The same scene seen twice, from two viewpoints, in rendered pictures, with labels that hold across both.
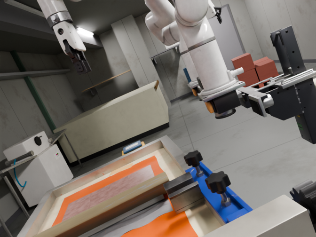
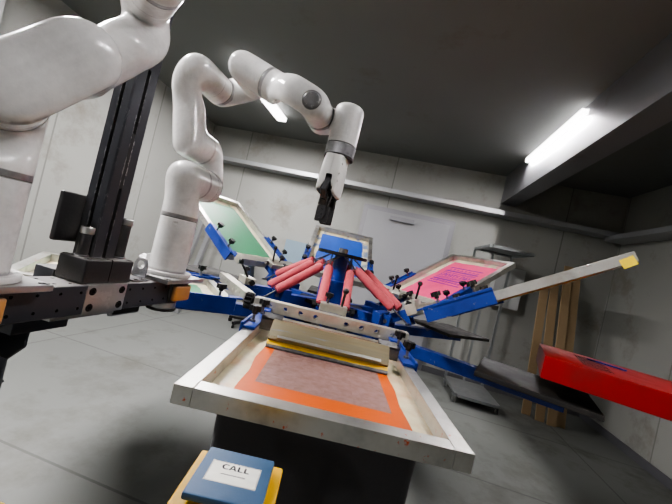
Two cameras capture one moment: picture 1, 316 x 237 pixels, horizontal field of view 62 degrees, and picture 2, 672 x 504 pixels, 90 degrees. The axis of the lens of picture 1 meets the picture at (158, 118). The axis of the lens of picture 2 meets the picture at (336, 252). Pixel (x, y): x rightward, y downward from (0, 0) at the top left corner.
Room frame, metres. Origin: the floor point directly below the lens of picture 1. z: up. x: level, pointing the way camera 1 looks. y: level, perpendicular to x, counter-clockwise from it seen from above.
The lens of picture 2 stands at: (1.78, 0.28, 1.29)
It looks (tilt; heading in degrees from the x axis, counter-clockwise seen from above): 1 degrees up; 185
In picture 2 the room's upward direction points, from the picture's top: 14 degrees clockwise
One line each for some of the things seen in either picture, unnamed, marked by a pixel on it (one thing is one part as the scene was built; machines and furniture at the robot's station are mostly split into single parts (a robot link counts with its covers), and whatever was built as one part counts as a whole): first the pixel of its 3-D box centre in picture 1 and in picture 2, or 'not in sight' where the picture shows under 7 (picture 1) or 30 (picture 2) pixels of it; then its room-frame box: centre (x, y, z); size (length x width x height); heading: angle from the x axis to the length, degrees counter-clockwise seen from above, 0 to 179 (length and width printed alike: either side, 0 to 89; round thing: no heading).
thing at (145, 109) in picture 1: (120, 118); not in sight; (6.68, 0.89, 0.47); 2.49 x 2.03 x 0.94; 84
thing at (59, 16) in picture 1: (59, 19); (340, 152); (0.92, 0.17, 1.55); 0.09 x 0.07 x 0.03; 174
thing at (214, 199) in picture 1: (216, 197); (256, 324); (0.53, -0.05, 0.98); 0.30 x 0.05 x 0.07; 5
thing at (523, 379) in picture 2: not in sight; (435, 356); (-0.02, 0.77, 0.91); 1.34 x 0.41 x 0.08; 65
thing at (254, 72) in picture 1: (253, 68); not in sight; (5.85, -2.44, 0.38); 1.30 x 0.99 x 0.76; 171
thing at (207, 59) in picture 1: (214, 65); (168, 244); (0.88, -0.25, 1.21); 0.16 x 0.13 x 0.15; 84
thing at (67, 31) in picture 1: (68, 37); (334, 175); (0.93, 0.16, 1.49); 0.10 x 0.08 x 0.11; 174
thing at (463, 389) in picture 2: not in sight; (485, 324); (-2.44, 1.90, 0.92); 0.70 x 0.55 x 1.83; 174
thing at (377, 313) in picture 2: not in sight; (330, 305); (-0.30, 0.16, 0.99); 0.82 x 0.79 x 0.12; 5
